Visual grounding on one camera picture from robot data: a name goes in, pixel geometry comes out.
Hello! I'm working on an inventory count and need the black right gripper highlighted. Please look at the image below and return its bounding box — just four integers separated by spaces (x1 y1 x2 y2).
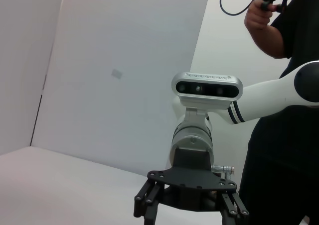
134 147 250 225

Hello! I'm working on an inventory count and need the person in black clothes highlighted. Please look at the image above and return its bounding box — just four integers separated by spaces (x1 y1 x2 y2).
238 0 319 225

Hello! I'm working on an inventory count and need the person hand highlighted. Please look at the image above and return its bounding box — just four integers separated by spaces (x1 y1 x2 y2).
244 0 275 31

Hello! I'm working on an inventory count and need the right gripper silver plug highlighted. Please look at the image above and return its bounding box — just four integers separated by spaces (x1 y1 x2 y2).
211 164 235 180

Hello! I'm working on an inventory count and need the black hanging cable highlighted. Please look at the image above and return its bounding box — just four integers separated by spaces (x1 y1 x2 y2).
219 0 262 16

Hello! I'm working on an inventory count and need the person forearm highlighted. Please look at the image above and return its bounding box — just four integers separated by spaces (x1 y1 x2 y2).
245 23 287 59

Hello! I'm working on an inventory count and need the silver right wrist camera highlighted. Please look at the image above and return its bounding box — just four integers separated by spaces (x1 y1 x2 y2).
171 72 244 111

